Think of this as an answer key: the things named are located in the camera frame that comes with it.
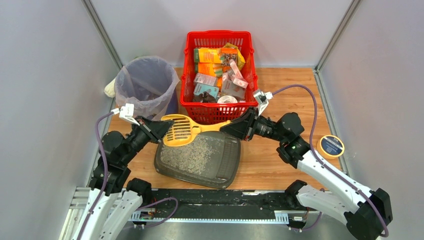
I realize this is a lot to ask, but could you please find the yellow litter scoop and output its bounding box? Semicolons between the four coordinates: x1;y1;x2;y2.
160;114;231;147

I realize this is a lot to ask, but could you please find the grey litter box tray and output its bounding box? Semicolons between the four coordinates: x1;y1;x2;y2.
154;131;242;189

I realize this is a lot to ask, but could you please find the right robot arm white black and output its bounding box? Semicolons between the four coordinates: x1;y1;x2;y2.
219;108;393;240

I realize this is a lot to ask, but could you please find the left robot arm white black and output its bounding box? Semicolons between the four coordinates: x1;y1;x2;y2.
72;116;174;240

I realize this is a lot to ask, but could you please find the teal sponge box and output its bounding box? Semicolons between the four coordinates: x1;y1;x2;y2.
193;83;220;98

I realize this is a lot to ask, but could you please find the grey pink box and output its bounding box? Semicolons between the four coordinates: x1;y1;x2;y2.
193;72;218;87

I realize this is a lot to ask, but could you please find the orange box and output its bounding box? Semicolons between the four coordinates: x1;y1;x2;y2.
193;47;223;64
194;62;224;77

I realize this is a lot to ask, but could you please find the orange box top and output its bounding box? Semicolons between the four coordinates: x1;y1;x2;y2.
193;47;223;64

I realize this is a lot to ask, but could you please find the white tape roll in basket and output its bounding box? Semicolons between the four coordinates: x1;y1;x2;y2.
217;95;238;104

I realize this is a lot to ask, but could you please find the red plastic basket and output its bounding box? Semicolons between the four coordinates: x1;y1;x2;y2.
179;30;260;126

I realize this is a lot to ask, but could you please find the purple trash bin with bag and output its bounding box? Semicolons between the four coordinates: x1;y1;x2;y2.
103;56;180;121

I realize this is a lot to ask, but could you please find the dark brown cloth in basket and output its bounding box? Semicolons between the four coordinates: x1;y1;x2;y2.
192;91;217;104

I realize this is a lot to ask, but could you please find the yellow snack bag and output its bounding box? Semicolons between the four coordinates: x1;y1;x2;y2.
223;42;246;70

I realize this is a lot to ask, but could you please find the yellow tape roll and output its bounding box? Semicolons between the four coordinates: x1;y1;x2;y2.
316;134;345;160

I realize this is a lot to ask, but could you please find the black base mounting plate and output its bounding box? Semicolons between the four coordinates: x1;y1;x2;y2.
130;188;320;229

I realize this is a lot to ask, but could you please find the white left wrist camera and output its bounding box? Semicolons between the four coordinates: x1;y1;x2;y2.
119;103;140;126

